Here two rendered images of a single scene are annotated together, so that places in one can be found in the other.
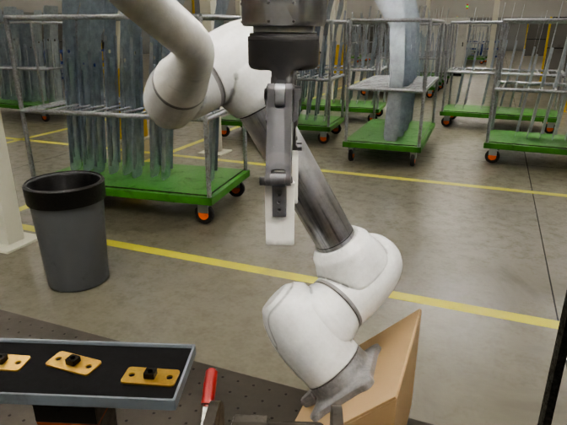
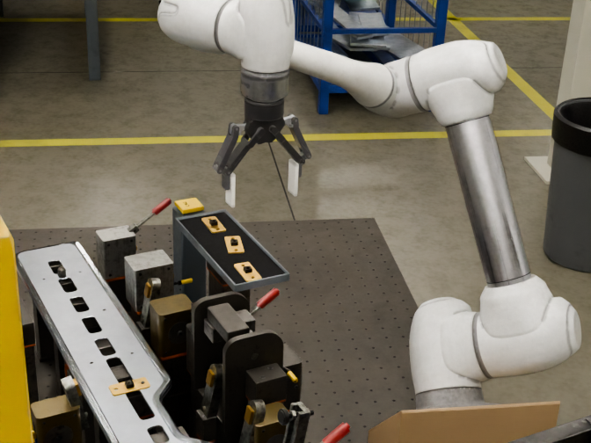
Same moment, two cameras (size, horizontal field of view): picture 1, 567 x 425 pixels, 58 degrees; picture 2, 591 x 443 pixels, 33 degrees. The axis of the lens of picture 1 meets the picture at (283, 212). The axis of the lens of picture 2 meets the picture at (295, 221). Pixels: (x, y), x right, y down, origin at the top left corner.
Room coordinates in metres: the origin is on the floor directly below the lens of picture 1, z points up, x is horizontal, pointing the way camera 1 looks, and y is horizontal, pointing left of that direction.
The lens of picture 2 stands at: (-0.32, -1.57, 2.30)
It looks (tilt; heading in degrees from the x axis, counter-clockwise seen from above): 26 degrees down; 59
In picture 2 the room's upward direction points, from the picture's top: 2 degrees clockwise
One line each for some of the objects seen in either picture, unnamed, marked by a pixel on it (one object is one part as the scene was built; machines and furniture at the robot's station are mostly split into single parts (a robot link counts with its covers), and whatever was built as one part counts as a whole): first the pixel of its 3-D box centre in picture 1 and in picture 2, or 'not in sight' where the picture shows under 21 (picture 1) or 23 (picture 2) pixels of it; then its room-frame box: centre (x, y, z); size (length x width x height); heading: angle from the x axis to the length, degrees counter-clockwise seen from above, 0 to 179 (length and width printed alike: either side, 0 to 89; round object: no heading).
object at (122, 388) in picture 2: not in sight; (129, 384); (0.32, 0.12, 1.01); 0.08 x 0.04 x 0.01; 177
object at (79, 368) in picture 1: (72, 360); (234, 243); (0.68, 0.34, 1.17); 0.08 x 0.04 x 0.01; 70
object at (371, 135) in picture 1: (396, 87); not in sight; (7.21, -1.57, 0.89); 1.90 x 1.00 x 1.77; 159
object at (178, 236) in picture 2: not in sight; (190, 283); (0.68, 0.59, 0.92); 0.08 x 0.08 x 0.44; 87
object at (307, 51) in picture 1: (283, 75); (264, 119); (0.56, 0.00, 1.62); 0.08 x 0.07 x 0.09; 177
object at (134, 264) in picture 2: not in sight; (156, 330); (0.52, 0.44, 0.90); 0.13 x 0.08 x 0.41; 177
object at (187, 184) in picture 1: (137, 114); not in sight; (4.90, 1.40, 0.89); 1.90 x 1.00 x 1.77; 74
